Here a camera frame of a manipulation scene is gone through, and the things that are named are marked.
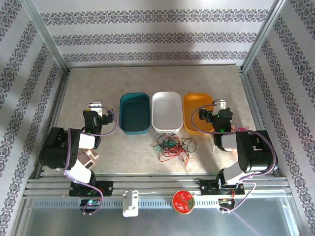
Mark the green cable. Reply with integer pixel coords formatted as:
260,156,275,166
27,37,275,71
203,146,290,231
152,137,180,152

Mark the black cable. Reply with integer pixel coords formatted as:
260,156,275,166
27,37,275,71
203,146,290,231
155,132,197,153

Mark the pink block stand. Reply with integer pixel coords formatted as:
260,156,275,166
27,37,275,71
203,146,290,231
78,148,99,170

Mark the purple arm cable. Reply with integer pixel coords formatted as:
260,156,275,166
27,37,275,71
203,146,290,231
191,104,279,214
63,107,119,216

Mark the teal plastic bin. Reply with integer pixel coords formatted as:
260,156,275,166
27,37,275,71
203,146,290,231
119,92,151,135

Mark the small black controller board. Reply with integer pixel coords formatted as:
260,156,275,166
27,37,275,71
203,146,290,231
78,198,102,207
217,197,236,207

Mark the aluminium extrusion rail base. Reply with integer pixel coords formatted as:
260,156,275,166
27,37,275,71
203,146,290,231
23,172,293,199

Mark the white plastic bracket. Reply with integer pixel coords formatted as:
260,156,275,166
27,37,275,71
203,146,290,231
122,189,139,217

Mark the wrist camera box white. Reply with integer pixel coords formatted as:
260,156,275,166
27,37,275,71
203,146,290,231
213,99,226,115
89,101,109,116

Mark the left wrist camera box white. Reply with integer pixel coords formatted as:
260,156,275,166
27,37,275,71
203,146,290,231
89,101,109,116

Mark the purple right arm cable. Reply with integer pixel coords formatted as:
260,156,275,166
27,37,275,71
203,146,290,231
191,104,279,214

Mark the orange plastic bin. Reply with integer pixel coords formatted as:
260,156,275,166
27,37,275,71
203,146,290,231
183,92,215,135

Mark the white plastic bin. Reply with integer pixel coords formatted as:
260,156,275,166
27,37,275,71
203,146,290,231
151,91,184,132

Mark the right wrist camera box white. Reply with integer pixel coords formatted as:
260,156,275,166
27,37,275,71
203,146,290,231
213,99,226,115

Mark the red cable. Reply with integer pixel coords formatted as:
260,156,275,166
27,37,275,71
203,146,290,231
157,137,190,168

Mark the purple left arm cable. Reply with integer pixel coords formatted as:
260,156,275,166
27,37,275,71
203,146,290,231
63,107,119,216

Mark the grey slotted cable duct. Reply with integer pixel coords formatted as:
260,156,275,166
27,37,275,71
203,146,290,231
31,198,222,207

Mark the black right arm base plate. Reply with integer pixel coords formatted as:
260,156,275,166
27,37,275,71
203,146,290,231
200,183,246,196

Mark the aluminium side rail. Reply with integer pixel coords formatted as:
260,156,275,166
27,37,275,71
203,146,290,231
240,70,281,177
29,70,72,179

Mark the aluminium frame post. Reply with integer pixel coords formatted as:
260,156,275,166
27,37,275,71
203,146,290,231
21,0,71,73
241,0,291,73

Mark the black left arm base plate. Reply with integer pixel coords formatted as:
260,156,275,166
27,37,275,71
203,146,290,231
68,181,114,197

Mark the grey metal sheet panel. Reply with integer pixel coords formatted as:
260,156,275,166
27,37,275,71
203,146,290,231
14,198,303,236

